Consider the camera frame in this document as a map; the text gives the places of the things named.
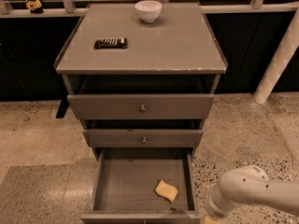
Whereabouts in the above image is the small yellow black figurine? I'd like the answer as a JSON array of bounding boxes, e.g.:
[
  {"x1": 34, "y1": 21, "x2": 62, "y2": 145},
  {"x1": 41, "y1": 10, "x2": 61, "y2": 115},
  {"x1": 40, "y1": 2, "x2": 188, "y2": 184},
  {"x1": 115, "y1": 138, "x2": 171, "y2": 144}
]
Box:
[{"x1": 26, "y1": 0, "x2": 43, "y2": 13}]

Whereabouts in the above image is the dark chocolate bar wrapper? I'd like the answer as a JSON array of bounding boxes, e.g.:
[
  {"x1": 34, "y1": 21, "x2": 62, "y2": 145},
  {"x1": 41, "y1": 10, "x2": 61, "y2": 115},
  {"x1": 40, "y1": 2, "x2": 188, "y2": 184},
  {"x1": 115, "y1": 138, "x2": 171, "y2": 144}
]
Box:
[{"x1": 93, "y1": 37, "x2": 128, "y2": 49}]

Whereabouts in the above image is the yellow sponge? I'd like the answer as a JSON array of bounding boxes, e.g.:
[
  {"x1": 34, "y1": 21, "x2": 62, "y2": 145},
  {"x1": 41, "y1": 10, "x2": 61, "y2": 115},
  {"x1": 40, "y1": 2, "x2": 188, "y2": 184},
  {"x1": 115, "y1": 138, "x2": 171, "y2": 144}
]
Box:
[{"x1": 155, "y1": 179, "x2": 178, "y2": 203}]

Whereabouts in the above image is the grey open bottom drawer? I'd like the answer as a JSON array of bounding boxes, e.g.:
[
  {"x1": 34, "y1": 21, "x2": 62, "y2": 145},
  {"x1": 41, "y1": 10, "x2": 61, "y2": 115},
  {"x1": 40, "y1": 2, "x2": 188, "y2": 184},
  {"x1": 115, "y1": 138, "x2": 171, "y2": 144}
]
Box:
[{"x1": 81, "y1": 147, "x2": 201, "y2": 224}]

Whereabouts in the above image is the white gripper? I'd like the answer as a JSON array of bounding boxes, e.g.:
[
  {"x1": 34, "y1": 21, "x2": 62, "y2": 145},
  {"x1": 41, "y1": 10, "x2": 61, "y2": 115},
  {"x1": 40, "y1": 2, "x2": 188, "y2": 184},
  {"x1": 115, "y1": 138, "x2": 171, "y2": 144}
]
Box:
[{"x1": 202, "y1": 184, "x2": 237, "y2": 224}]

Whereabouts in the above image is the grey drawer cabinet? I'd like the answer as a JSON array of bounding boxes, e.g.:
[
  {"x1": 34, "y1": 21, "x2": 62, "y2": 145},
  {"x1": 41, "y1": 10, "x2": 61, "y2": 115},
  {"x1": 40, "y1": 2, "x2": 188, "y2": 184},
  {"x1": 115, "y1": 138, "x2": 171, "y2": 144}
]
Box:
[{"x1": 53, "y1": 2, "x2": 228, "y2": 161}]

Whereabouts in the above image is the grey middle drawer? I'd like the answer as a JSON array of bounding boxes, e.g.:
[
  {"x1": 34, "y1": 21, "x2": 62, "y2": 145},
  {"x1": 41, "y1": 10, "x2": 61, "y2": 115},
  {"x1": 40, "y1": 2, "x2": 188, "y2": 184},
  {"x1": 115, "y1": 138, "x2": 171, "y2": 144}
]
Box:
[{"x1": 83, "y1": 129, "x2": 203, "y2": 147}]

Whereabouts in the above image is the grey top drawer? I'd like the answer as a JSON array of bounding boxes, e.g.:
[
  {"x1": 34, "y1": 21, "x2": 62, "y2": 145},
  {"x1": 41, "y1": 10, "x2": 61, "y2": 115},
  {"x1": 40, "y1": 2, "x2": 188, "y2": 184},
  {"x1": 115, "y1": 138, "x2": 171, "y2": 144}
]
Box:
[{"x1": 67, "y1": 94, "x2": 214, "y2": 119}]

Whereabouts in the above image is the white ceramic bowl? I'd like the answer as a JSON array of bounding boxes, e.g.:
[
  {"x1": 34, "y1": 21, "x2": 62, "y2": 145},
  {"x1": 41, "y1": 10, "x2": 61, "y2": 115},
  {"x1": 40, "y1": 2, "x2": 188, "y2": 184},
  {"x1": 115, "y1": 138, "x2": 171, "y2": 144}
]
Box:
[{"x1": 135, "y1": 0, "x2": 163, "y2": 23}]

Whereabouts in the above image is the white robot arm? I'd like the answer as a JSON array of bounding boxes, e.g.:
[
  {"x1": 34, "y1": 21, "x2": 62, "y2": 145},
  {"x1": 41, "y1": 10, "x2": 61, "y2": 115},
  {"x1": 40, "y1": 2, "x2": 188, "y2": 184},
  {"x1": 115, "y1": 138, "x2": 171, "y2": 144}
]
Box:
[{"x1": 205, "y1": 165, "x2": 299, "y2": 219}]

